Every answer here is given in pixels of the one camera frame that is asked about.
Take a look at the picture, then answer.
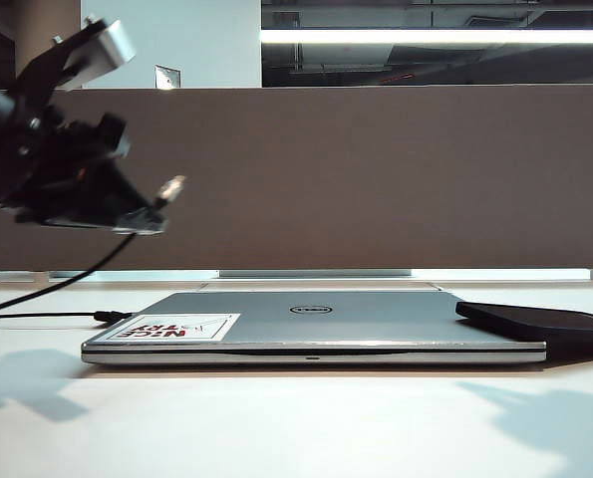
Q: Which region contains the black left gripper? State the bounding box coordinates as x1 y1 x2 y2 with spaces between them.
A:
0 19 171 236

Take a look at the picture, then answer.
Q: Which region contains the black charging cable silver plug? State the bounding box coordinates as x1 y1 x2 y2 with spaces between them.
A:
0 174 187 343

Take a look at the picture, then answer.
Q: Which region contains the black smartphone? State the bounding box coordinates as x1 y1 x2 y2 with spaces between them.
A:
454 300 593 341

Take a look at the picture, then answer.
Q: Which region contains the white sticker red print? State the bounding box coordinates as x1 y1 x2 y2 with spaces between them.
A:
95 312 241 344

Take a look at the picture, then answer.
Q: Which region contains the beige round column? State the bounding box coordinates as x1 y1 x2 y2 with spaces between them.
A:
15 0 83 91

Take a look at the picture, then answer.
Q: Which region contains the brown desk divider panel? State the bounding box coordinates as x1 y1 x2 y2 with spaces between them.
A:
0 87 593 273

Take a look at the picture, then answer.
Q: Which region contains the silver Dell laptop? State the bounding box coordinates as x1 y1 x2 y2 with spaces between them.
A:
80 291 548 365

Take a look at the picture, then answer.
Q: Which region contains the long white ceiling light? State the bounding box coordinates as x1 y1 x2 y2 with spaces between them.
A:
260 28 593 45

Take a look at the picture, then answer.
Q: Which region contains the silver metal wall plate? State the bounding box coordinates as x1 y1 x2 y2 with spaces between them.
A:
154 64 182 90

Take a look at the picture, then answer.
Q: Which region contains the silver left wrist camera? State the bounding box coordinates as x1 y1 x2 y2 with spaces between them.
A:
55 17 138 91

